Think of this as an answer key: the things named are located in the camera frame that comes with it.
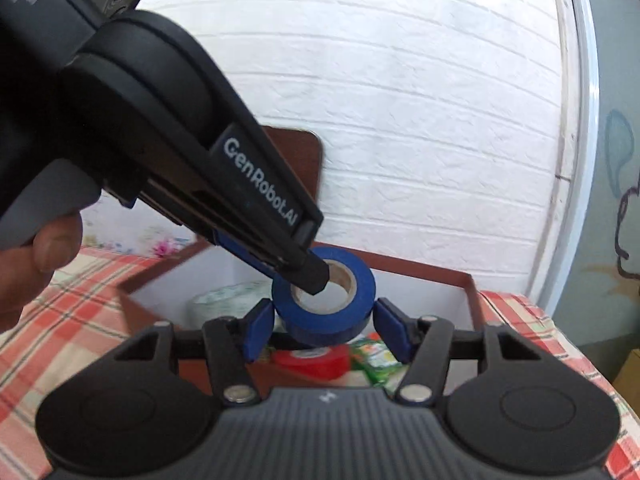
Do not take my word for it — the blue tape roll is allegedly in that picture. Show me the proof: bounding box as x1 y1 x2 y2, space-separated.
271 247 376 347

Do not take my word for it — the person's left hand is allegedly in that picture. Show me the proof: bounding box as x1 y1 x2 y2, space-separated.
0 212 82 333

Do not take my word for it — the white patterned tape roll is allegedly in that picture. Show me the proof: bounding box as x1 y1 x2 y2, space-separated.
186 281 271 328

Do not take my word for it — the green packet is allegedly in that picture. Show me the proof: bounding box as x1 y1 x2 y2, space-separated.
348 332 406 386

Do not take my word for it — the brown storage box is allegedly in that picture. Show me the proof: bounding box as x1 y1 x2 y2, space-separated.
117 238 486 396

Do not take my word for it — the red tape roll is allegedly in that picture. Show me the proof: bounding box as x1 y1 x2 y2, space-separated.
270 344 352 382

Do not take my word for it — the brown box lid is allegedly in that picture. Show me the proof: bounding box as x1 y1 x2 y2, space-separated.
262 126 323 202

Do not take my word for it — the floral white pillow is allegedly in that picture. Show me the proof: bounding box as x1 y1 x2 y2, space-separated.
81 193 196 258

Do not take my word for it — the plaid bed sheet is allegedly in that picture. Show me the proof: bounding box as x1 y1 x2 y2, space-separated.
1 248 639 479

